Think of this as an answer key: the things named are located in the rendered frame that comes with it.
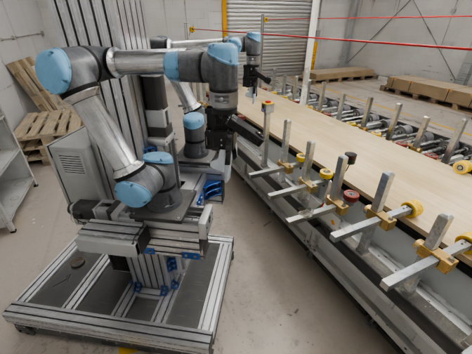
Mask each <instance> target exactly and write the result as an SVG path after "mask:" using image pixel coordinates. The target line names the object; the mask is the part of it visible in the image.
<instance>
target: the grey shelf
mask: <svg viewBox="0 0 472 354"><path fill-rule="evenodd" d="M5 124H6V125H5ZM6 126H7V128H8V129H7V128H6ZM11 137H12V138H11ZM12 139H13V140H12ZM13 141H14V142H13ZM0 150H1V151H0V228H6V226H7V228H8V229H9V231H10V233H15V232H16V231H17V229H16V228H15V226H14V225H13V223H12V220H13V217H14V215H15V211H16V209H17V208H18V207H19V205H20V204H21V202H22V201H23V199H24V197H25V195H26V193H27V191H28V190H29V188H30V186H31V184H32V182H33V184H34V185H33V186H34V187H38V183H37V182H36V180H35V177H34V175H33V173H32V171H31V169H30V166H29V164H28V163H27V160H26V158H25V156H24V154H23V152H22V149H21V147H20V145H19V143H18V140H17V138H16V137H15V134H14V132H13V130H12V128H11V125H10V124H9V122H8V119H7V117H6V115H5V113H4V110H3V108H2V106H1V104H0ZM19 153H20V154H19ZM22 161H23V162H24V164H25V165H24V164H23V162H22Z"/></svg>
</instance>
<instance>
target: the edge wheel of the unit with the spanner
mask: <svg viewBox="0 0 472 354"><path fill-rule="evenodd" d="M359 196H360V195H359V193H358V192H356V191H354V190H345V191H344V193H343V199H344V200H346V201H347V202H351V203H354V202H357V201H358V199H359Z"/></svg>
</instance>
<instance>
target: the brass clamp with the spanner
mask: <svg viewBox="0 0 472 354"><path fill-rule="evenodd" d="M329 196H330V195H327V203H326V205H327V206H328V205H330V204H334V205H335V206H337V208H336V211H335V212H336V213H337V214H338V215H340V216H342V215H345V214H347V213H348V208H349V206H348V205H347V204H346V207H342V204H345V203H343V202H342V201H341V200H340V199H338V200H335V201H333V200H331V199H330V198H329Z"/></svg>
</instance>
